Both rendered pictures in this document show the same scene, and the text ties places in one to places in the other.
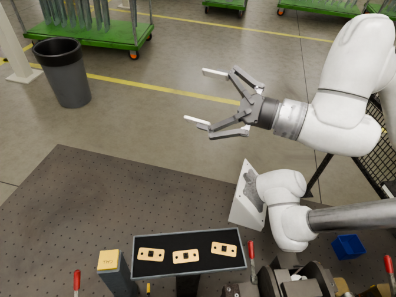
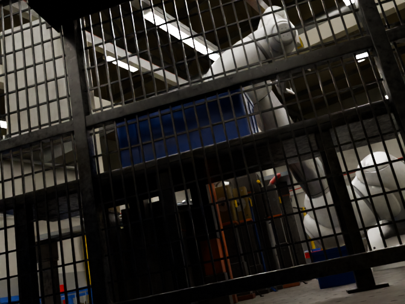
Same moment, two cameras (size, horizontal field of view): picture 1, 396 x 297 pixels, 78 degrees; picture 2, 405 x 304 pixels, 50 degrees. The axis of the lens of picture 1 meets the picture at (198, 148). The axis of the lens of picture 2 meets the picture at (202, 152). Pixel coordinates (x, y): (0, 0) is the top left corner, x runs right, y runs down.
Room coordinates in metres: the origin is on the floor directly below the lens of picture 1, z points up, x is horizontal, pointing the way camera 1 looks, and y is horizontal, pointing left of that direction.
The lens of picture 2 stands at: (0.71, -2.03, 0.76)
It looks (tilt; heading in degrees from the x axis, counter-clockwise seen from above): 17 degrees up; 110
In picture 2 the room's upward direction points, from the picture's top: 11 degrees counter-clockwise
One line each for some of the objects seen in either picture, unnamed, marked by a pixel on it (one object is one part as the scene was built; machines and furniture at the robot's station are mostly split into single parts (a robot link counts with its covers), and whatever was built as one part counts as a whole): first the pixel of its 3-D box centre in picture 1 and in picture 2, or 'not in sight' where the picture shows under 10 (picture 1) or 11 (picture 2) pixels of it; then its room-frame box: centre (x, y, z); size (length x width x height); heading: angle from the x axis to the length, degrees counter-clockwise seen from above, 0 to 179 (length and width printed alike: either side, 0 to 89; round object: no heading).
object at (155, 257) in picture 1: (151, 253); not in sight; (0.30, 0.13, 1.17); 0.08 x 0.04 x 0.01; 89
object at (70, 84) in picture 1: (66, 75); not in sight; (2.64, 1.67, 0.36); 0.50 x 0.50 x 0.73
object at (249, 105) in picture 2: not in sight; (190, 137); (0.36, -1.13, 1.09); 0.30 x 0.17 x 0.13; 5
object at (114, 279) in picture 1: (121, 281); not in sight; (0.27, 0.26, 0.92); 0.08 x 0.08 x 0.44; 10
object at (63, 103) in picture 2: not in sight; (44, 73); (0.10, -1.30, 1.30); 0.23 x 0.02 x 0.31; 10
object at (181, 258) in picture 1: (185, 256); not in sight; (0.30, 0.01, 1.17); 0.08 x 0.04 x 0.01; 101
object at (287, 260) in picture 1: (272, 273); (283, 234); (0.36, -0.36, 0.89); 0.09 x 0.08 x 0.38; 10
